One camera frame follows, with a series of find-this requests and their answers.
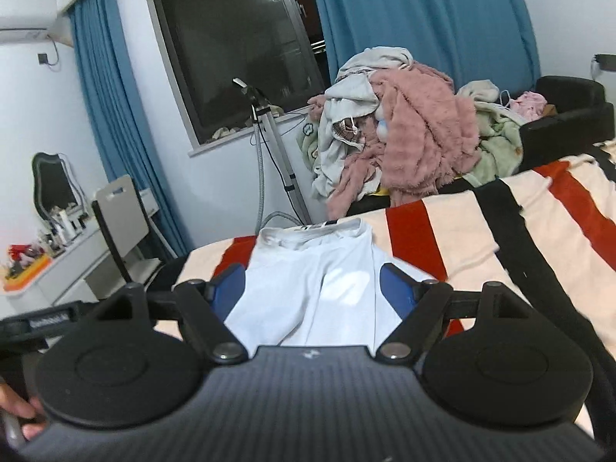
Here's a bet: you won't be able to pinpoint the pink cloth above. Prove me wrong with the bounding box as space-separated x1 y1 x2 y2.
510 91 549 121

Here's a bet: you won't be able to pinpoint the white pants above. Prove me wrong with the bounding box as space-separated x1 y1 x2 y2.
224 218 439 347

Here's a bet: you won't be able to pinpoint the white chair with black frame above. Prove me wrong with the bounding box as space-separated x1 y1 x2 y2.
91 174 162 294

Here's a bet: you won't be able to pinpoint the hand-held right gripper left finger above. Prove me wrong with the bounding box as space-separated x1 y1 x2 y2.
89 264 248 365

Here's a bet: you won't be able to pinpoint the grey hose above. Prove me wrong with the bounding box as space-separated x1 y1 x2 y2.
253 120 299 232

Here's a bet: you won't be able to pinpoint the white dresser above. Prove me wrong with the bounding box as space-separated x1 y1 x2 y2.
2 187 159 309

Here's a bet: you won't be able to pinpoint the plaid cloth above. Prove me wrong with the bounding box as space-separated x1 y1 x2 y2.
332 120 367 153

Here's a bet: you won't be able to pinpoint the blue curtain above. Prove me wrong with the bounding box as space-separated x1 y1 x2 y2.
305 0 542 92
67 0 191 258

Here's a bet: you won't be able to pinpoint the white air conditioner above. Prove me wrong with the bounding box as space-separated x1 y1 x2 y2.
0 14 73 46

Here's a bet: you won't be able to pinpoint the pink fuzzy garment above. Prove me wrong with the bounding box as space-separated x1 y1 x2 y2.
308 65 482 219

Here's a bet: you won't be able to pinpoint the off-white hooded garment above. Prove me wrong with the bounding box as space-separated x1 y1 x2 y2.
313 47 415 198

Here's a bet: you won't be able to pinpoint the orange tray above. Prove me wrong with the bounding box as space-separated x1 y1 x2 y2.
4 255 53 292

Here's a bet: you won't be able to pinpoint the dark window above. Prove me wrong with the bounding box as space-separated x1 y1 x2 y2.
142 0 333 147

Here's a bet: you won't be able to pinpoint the black armchair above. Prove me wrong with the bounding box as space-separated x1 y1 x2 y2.
517 75 616 174

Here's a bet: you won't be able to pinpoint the white tripod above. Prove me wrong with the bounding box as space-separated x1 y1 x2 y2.
232 78 311 224

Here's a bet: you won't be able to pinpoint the white and blue plush item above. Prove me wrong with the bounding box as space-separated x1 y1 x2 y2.
375 106 392 141

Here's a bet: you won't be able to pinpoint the green fleece garment with patch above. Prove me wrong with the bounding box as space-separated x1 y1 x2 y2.
295 119 322 167

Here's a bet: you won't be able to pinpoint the group of toiletry bottles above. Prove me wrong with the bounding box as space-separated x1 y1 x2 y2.
41 204 90 256

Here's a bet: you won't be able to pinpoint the light green fleece cloth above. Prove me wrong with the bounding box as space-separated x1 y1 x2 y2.
474 103 524 176

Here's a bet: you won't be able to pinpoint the cream fuzzy cloth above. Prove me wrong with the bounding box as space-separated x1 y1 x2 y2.
457 81 501 105

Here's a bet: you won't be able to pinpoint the wavy-framed mirror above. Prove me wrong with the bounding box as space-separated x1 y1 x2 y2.
32 152 82 222

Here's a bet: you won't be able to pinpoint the striped fleece blanket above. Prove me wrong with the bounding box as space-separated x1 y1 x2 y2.
144 141 616 462

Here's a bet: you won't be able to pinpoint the person's left hand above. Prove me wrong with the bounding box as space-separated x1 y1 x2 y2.
0 381 47 442

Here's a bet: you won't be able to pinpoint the red ornament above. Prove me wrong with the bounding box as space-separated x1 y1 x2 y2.
7 244 44 264

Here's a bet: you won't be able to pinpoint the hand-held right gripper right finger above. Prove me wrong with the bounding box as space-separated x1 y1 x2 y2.
375 262 530 365

